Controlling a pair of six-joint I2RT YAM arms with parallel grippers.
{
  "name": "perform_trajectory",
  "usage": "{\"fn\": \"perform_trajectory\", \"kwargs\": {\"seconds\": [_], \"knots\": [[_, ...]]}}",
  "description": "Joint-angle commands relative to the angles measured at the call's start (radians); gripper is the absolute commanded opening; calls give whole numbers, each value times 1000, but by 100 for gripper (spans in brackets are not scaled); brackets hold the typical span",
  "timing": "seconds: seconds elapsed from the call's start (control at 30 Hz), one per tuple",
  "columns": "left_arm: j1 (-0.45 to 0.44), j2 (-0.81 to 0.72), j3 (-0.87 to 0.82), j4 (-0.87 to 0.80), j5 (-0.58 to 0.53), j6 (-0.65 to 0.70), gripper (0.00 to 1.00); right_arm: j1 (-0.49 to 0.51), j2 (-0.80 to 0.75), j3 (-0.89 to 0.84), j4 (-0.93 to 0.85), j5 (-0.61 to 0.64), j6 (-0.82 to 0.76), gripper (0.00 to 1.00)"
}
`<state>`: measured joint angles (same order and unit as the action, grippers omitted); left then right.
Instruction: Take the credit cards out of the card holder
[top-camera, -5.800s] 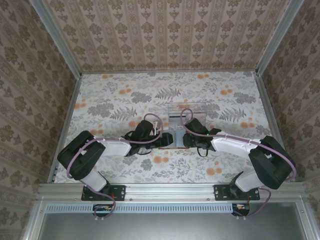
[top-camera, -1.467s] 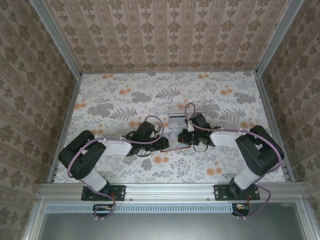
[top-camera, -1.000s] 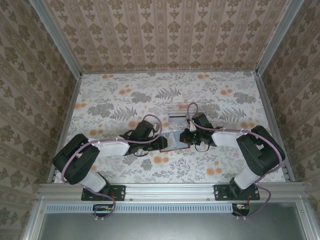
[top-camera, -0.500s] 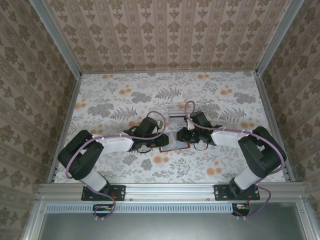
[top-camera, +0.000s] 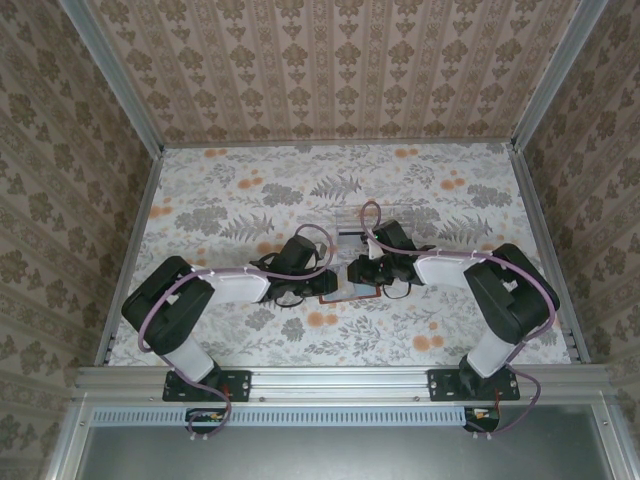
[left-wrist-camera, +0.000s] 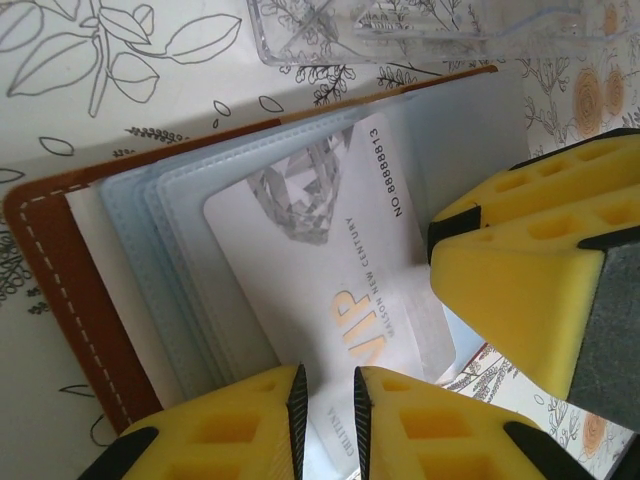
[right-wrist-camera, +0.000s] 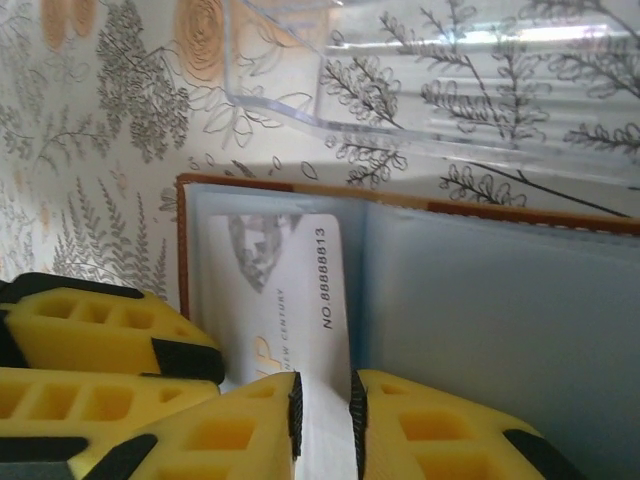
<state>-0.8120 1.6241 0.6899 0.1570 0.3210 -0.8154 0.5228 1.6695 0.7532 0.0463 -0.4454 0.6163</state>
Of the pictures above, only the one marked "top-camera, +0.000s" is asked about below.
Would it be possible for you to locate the silver grey card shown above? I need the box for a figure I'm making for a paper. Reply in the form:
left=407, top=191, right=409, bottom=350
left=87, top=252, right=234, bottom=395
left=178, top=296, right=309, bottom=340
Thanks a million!
left=338, top=227, right=369, bottom=251

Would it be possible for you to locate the clear acrylic tray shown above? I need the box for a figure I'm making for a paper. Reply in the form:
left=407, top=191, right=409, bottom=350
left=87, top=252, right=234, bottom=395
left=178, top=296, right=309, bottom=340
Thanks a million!
left=331, top=202, right=417, bottom=271

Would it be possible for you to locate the grey metal sheet panel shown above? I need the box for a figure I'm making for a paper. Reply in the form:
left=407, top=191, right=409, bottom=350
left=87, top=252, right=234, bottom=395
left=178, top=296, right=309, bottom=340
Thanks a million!
left=79, top=404, right=614, bottom=480

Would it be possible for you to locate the black connector box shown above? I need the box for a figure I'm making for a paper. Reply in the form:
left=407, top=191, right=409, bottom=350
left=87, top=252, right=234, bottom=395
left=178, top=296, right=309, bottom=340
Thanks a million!
left=463, top=407, right=501, bottom=434
left=185, top=407, right=227, bottom=435

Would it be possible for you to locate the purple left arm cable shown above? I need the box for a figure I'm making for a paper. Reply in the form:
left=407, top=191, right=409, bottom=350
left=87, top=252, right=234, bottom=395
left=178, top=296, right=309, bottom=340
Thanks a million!
left=137, top=223, right=335, bottom=441

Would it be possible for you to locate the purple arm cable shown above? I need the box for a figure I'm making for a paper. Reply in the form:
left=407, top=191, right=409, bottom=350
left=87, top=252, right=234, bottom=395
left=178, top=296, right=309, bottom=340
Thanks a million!
left=359, top=200, right=561, bottom=441
left=137, top=223, right=335, bottom=441

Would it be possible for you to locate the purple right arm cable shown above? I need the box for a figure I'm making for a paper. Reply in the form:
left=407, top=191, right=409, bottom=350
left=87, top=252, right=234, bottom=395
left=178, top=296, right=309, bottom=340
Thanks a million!
left=359, top=200, right=561, bottom=441

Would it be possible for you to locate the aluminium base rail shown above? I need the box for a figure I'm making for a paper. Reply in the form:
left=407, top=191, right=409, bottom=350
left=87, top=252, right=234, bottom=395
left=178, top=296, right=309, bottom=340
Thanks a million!
left=74, top=363, right=614, bottom=407

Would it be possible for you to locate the grey slotted cable duct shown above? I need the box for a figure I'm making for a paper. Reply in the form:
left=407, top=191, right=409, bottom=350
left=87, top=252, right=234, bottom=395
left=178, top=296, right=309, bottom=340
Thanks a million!
left=92, top=403, right=474, bottom=427

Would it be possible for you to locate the aluminium table side rail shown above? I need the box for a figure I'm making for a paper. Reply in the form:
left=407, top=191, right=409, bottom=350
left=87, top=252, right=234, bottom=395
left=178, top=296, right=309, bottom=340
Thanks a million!
left=94, top=147, right=166, bottom=366
left=508, top=143, right=592, bottom=365

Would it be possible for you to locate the aluminium corner post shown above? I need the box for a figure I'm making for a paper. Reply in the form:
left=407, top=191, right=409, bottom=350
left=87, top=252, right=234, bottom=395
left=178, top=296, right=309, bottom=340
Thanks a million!
left=510, top=0, right=609, bottom=154
left=57, top=0, right=166, bottom=154

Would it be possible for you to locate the aluminium frame bar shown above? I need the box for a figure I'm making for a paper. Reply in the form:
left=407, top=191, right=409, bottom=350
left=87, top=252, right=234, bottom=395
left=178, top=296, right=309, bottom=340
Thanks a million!
left=589, top=402, right=624, bottom=480
left=44, top=404, right=96, bottom=480

